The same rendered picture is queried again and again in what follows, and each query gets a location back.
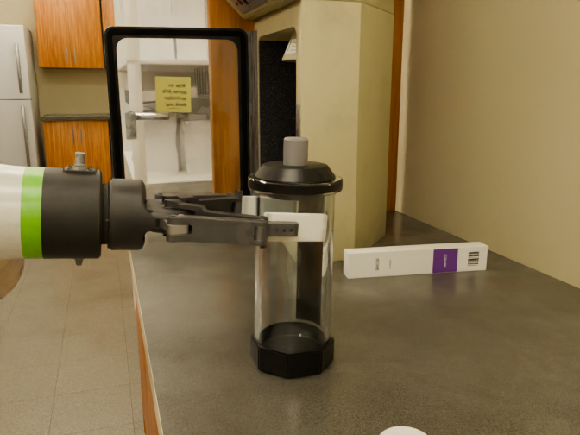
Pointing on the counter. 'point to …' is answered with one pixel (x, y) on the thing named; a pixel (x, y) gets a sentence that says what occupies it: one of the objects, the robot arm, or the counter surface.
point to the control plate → (249, 5)
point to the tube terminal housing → (343, 102)
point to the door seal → (181, 35)
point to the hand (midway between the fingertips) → (290, 217)
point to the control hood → (261, 8)
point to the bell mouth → (291, 50)
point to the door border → (182, 38)
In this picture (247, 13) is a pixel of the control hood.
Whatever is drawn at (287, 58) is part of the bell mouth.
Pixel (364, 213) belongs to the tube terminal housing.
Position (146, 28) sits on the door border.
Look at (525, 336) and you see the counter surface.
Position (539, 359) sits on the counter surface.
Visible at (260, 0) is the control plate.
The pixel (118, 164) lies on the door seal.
